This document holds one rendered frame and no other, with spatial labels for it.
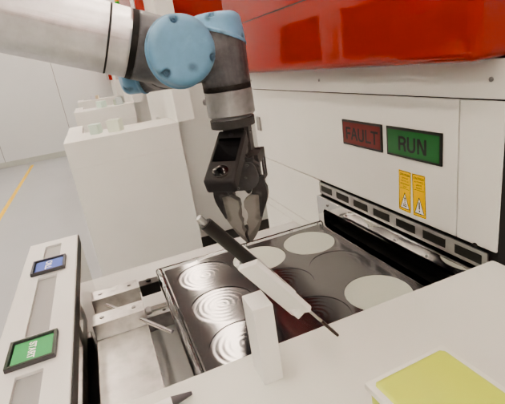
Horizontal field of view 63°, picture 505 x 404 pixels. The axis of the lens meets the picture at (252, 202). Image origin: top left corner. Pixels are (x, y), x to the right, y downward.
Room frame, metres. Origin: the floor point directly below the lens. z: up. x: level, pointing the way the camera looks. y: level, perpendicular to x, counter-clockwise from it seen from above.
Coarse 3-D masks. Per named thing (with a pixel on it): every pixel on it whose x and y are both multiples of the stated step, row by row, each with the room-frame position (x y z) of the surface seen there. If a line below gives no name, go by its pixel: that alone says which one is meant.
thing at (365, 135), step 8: (344, 128) 0.78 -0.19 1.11; (352, 128) 0.76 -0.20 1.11; (360, 128) 0.73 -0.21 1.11; (368, 128) 0.71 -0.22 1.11; (376, 128) 0.69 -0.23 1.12; (344, 136) 0.78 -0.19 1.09; (352, 136) 0.76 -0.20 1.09; (360, 136) 0.73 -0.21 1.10; (368, 136) 0.71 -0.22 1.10; (376, 136) 0.69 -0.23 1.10; (360, 144) 0.73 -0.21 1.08; (368, 144) 0.71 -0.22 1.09; (376, 144) 0.69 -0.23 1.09
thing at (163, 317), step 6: (156, 312) 0.65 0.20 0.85; (162, 312) 0.65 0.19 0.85; (168, 312) 0.65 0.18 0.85; (180, 312) 0.65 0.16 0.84; (150, 318) 0.64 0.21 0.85; (156, 318) 0.64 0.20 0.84; (162, 318) 0.64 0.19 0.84; (168, 318) 0.65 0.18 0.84; (162, 324) 0.64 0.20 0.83; (168, 324) 0.64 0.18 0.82; (150, 330) 0.63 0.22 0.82
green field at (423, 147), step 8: (392, 136) 0.65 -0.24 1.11; (400, 136) 0.63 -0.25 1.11; (408, 136) 0.62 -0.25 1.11; (416, 136) 0.60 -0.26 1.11; (424, 136) 0.58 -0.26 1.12; (432, 136) 0.57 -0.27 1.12; (392, 144) 0.65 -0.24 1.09; (400, 144) 0.63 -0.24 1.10; (408, 144) 0.62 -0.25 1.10; (416, 144) 0.60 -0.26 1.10; (424, 144) 0.58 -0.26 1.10; (432, 144) 0.57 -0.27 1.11; (392, 152) 0.65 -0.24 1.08; (400, 152) 0.63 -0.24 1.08; (408, 152) 0.62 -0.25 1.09; (416, 152) 0.60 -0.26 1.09; (424, 152) 0.58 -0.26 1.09; (432, 152) 0.57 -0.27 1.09; (432, 160) 0.57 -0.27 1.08
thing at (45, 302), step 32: (32, 256) 0.74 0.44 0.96; (32, 288) 0.60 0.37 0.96; (64, 288) 0.58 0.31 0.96; (32, 320) 0.51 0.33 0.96; (64, 320) 0.49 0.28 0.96; (0, 352) 0.44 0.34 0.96; (64, 352) 0.42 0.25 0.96; (0, 384) 0.38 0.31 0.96; (32, 384) 0.38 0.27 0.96; (64, 384) 0.36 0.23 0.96
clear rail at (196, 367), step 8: (160, 272) 0.70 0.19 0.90; (160, 280) 0.67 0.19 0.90; (168, 288) 0.64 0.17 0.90; (168, 296) 0.61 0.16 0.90; (168, 304) 0.59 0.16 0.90; (176, 312) 0.56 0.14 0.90; (176, 320) 0.54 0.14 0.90; (176, 328) 0.52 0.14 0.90; (184, 328) 0.51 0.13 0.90; (184, 336) 0.49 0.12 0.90; (184, 344) 0.48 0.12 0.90; (192, 344) 0.48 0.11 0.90; (192, 352) 0.46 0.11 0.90; (192, 360) 0.44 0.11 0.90; (192, 368) 0.43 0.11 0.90; (200, 368) 0.42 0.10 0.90
